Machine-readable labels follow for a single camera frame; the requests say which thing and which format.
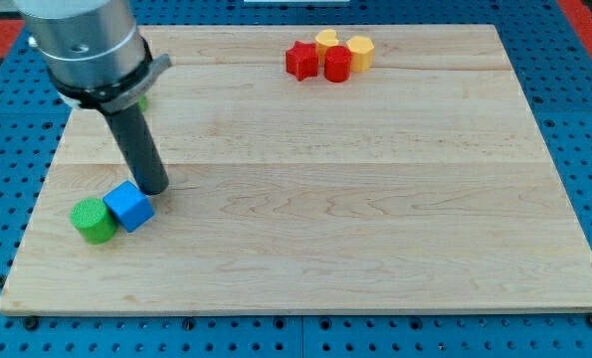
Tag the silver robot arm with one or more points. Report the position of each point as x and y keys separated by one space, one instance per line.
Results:
x=95 y=54

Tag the red star block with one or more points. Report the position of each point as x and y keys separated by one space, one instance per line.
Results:
x=302 y=61

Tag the green star block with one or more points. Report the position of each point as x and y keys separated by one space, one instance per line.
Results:
x=142 y=103

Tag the wooden board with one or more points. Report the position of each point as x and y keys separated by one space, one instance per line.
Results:
x=421 y=186

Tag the red cylinder block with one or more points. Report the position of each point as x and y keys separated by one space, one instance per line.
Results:
x=337 y=64

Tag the yellow heart block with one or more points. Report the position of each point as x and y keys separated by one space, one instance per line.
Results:
x=324 y=40

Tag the yellow hexagon block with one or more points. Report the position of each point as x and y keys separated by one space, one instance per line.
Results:
x=362 y=53

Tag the blue cube block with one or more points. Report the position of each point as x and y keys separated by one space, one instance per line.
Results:
x=129 y=206

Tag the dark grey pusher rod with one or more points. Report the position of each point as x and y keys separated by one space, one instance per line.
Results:
x=135 y=142

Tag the green cylinder block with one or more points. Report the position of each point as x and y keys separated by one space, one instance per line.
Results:
x=93 y=220

